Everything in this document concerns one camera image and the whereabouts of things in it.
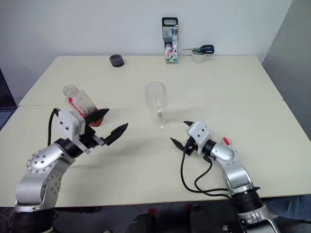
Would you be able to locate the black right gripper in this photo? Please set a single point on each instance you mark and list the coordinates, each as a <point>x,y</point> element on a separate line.
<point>191,145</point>

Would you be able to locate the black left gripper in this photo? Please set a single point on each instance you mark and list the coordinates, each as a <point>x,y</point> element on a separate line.
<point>89,138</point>

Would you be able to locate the clear plastic bottle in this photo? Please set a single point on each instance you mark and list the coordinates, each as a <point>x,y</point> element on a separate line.
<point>77,102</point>

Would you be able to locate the clear wine glass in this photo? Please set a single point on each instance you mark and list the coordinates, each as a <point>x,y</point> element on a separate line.
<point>155,97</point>

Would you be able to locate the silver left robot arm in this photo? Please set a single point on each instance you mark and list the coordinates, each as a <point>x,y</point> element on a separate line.
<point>39,167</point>

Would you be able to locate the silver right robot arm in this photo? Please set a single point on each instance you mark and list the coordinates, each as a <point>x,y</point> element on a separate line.
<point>235,167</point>

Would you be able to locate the red bottle cap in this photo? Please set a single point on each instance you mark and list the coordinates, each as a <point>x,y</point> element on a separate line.
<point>227,141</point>

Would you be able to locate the black round lid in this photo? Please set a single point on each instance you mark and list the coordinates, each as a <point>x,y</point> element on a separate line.
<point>116,60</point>

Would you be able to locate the grey tape roll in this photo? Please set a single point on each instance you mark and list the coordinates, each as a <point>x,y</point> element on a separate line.
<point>198,58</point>

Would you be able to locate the dark rounded shape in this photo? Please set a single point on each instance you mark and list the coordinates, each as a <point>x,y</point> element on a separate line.
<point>143,223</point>
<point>200,218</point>

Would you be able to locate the marker pen set box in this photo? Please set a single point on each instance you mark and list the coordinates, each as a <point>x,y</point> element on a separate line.
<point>170,43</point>

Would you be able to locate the black panel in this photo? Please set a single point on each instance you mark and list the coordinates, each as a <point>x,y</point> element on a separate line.
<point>6,97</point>

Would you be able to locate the blue cloth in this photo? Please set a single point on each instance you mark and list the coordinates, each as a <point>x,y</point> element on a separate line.
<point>289,208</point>

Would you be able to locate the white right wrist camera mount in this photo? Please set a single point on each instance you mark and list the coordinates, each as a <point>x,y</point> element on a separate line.
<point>199,132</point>

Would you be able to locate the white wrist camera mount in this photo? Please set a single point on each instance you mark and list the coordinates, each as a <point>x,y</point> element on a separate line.
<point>199,132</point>
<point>67,123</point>

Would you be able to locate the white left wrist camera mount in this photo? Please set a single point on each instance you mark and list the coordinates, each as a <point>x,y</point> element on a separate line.
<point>67,123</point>

